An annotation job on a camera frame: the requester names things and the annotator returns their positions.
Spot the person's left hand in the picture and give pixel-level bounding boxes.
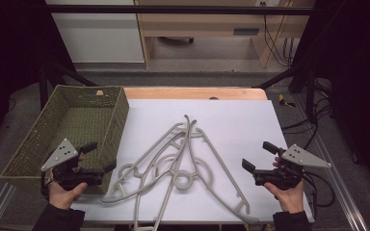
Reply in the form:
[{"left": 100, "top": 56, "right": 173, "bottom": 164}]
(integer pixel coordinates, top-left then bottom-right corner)
[{"left": 47, "top": 180, "right": 89, "bottom": 211}]

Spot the green woven basket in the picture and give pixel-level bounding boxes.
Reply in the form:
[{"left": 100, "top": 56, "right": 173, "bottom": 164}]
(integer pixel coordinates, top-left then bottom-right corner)
[{"left": 0, "top": 84, "right": 130, "bottom": 195}]

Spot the black floor cable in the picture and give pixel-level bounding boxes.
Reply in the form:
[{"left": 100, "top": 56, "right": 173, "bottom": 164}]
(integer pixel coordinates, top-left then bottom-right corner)
[
  {"left": 302, "top": 121, "right": 320, "bottom": 152},
  {"left": 281, "top": 104, "right": 333, "bottom": 132}
]

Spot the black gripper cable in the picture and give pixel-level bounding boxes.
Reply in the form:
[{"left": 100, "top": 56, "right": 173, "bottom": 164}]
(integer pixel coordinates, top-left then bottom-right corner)
[
  {"left": 40, "top": 169, "right": 51, "bottom": 198},
  {"left": 302, "top": 171, "right": 337, "bottom": 223}
]

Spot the wooden desk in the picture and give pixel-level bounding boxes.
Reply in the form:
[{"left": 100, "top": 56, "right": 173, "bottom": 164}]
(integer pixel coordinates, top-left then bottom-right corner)
[{"left": 134, "top": 0, "right": 316, "bottom": 69}]

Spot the black hanging cable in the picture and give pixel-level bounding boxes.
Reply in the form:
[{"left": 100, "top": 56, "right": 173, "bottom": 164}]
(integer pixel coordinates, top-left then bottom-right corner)
[{"left": 261, "top": 1, "right": 293, "bottom": 68}]

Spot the person's right hand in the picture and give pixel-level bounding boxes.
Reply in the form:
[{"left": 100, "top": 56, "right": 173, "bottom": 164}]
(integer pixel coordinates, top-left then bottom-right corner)
[{"left": 263, "top": 180, "right": 306, "bottom": 215}]

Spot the white table board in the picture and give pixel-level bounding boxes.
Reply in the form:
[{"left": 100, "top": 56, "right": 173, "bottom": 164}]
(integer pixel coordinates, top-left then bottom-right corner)
[{"left": 70, "top": 98, "right": 315, "bottom": 224}]

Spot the white cabinet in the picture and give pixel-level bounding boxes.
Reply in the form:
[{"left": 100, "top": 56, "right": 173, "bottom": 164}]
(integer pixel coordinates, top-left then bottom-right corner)
[{"left": 45, "top": 0, "right": 145, "bottom": 64}]

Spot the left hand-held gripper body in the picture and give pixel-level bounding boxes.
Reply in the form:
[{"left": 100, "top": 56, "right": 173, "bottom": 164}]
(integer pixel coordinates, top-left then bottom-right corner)
[{"left": 40, "top": 138, "right": 105, "bottom": 191}]

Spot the black curtain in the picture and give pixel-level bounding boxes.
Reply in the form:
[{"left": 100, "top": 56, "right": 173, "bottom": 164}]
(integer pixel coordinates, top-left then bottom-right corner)
[
  {"left": 0, "top": 0, "right": 47, "bottom": 155},
  {"left": 312, "top": 0, "right": 370, "bottom": 196}
]

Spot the yellow and black tool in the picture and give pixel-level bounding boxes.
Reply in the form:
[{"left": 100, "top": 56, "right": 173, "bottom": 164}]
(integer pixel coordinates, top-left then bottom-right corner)
[{"left": 277, "top": 93, "right": 297, "bottom": 109}]

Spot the black frame strut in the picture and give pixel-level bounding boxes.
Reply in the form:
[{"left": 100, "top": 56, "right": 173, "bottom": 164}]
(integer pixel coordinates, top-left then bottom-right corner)
[
  {"left": 255, "top": 62, "right": 318, "bottom": 124},
  {"left": 38, "top": 59, "right": 99, "bottom": 110}
]

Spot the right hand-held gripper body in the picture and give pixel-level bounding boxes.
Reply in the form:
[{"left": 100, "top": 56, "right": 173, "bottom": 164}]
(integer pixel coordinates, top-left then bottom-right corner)
[{"left": 253, "top": 143, "right": 332, "bottom": 191}]

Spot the black horizontal frame bar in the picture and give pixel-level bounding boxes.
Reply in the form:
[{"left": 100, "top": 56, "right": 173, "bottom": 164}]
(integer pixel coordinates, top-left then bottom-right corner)
[{"left": 44, "top": 4, "right": 316, "bottom": 16}]

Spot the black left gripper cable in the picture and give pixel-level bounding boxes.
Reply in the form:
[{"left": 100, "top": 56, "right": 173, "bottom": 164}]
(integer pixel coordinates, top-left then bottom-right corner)
[{"left": 40, "top": 169, "right": 51, "bottom": 198}]

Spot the yellow hanging cable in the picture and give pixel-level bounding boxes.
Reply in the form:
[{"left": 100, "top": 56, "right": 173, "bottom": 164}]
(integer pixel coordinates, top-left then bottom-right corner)
[{"left": 263, "top": 0, "right": 294, "bottom": 69}]

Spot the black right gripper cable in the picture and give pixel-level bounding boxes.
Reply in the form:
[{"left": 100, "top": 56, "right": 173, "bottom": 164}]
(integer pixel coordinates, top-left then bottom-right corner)
[{"left": 302, "top": 171, "right": 337, "bottom": 223}]

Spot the grey plastic clothes hanger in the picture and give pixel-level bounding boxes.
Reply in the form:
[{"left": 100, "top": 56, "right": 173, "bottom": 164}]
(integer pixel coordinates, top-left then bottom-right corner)
[
  {"left": 170, "top": 126, "right": 260, "bottom": 224},
  {"left": 118, "top": 123, "right": 188, "bottom": 231},
  {"left": 100, "top": 115, "right": 215, "bottom": 205}
]

